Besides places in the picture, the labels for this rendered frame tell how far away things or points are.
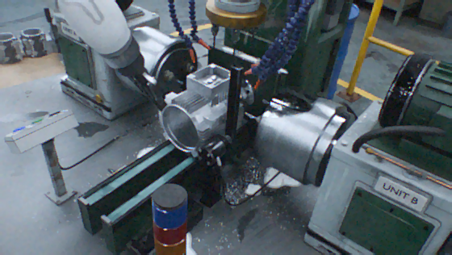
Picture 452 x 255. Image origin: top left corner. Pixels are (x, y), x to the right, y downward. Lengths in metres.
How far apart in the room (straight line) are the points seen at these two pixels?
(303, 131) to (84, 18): 0.58
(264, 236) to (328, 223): 0.20
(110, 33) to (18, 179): 0.70
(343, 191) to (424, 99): 0.29
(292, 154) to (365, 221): 0.24
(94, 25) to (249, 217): 0.70
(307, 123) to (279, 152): 0.11
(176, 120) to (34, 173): 0.50
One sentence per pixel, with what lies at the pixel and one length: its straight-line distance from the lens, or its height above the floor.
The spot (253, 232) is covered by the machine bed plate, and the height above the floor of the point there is 0.80.
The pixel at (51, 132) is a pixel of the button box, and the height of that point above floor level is 1.05.
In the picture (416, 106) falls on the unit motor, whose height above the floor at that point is 1.29.
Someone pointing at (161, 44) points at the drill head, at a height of 1.16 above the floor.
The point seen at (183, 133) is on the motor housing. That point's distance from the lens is 1.21.
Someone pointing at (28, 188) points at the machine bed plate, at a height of 0.80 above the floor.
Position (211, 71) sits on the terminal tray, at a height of 1.13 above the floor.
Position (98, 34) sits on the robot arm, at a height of 1.37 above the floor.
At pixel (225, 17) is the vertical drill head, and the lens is 1.06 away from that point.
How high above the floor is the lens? 1.69
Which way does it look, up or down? 37 degrees down
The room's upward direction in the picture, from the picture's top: 5 degrees clockwise
